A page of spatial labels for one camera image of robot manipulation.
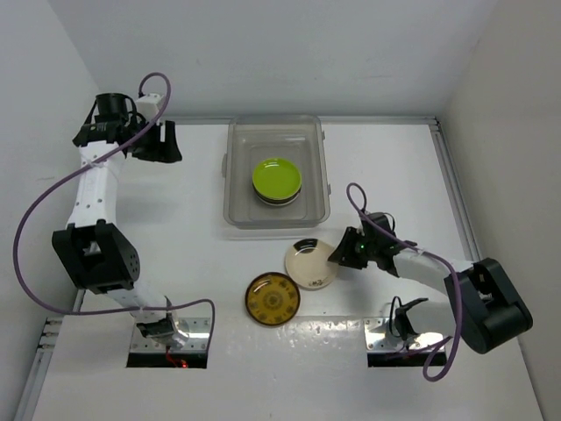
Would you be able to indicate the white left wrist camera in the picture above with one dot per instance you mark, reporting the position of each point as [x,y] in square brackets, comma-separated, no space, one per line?
[149,105]

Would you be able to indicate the lime green plate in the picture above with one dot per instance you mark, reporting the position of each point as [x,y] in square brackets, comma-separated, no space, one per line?
[276,178]

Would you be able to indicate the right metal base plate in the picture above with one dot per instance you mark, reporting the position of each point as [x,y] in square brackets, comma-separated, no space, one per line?
[379,340]

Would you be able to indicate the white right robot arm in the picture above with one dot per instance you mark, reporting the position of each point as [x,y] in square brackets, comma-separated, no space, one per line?
[487,309]

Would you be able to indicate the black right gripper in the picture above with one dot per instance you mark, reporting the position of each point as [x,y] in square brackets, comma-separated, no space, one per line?
[344,254]

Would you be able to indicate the cream plate with green patch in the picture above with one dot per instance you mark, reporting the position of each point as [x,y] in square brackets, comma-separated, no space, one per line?
[307,264]

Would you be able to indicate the metal base plate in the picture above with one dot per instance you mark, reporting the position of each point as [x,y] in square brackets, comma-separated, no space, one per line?
[379,340]
[193,333]

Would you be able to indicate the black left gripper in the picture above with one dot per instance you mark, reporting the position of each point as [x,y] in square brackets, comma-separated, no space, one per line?
[160,152]

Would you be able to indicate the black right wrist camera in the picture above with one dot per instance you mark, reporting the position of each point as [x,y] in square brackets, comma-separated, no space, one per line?
[384,221]

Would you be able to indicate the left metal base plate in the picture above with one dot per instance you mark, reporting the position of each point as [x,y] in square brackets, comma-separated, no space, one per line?
[193,333]

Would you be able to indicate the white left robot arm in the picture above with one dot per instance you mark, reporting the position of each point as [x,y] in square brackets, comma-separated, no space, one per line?
[96,255]

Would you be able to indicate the clear plastic bin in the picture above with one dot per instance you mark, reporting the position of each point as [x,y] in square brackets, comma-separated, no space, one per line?
[251,139]

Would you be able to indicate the yellow brown patterned plate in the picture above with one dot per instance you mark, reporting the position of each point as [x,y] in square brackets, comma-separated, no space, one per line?
[272,299]

